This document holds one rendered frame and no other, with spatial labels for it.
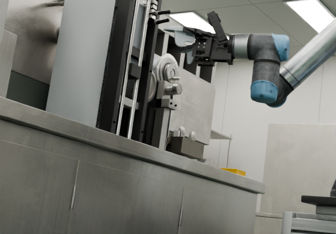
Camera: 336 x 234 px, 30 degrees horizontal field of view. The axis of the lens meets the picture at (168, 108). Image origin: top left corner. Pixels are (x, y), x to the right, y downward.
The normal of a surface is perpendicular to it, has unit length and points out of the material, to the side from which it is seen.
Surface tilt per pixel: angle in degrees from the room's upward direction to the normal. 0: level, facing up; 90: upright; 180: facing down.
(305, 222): 90
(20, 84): 90
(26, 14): 90
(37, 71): 90
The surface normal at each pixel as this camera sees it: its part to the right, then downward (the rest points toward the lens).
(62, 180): 0.82, 0.00
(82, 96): -0.55, -0.24
